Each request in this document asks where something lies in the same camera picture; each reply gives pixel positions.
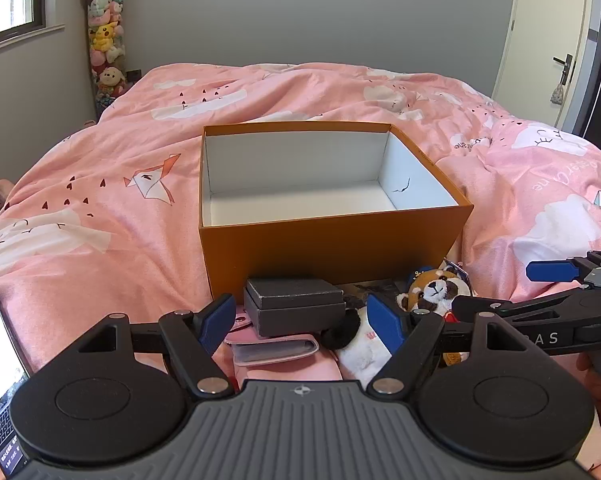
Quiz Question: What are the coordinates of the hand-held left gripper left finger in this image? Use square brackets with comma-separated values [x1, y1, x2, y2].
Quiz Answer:
[75, 293, 237, 397]

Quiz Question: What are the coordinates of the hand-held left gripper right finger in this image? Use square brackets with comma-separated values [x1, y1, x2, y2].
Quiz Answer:
[366, 292, 524, 397]

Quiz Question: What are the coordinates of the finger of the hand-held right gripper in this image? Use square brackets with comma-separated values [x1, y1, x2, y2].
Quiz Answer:
[526, 251, 601, 289]
[443, 291, 588, 335]

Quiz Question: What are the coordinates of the white plush dog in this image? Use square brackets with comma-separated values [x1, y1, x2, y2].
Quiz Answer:
[323, 305, 412, 387]

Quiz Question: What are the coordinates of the red panda plush toy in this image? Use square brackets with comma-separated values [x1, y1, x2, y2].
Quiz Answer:
[396, 266, 474, 366]

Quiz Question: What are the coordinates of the pink snap wallet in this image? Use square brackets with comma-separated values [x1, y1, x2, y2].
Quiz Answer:
[224, 309, 320, 367]

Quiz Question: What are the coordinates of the dark grey lidded box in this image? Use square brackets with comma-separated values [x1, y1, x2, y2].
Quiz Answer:
[243, 275, 347, 339]

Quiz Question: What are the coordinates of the orange cardboard box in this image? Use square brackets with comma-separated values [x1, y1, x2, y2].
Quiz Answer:
[198, 121, 475, 306]

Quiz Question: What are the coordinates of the dark glossy packet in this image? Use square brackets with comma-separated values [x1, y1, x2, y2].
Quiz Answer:
[341, 280, 411, 307]

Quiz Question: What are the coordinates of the small hanging pouch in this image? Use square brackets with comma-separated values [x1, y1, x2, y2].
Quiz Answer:
[550, 67, 566, 107]

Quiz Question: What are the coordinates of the pink printed blanket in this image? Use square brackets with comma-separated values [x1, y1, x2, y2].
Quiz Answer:
[0, 62, 601, 480]

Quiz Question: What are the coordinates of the white door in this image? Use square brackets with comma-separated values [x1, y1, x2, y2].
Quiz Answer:
[493, 0, 597, 132]

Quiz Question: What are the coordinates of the clear tube of plush toys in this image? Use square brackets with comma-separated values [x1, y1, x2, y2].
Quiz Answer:
[80, 0, 131, 117]

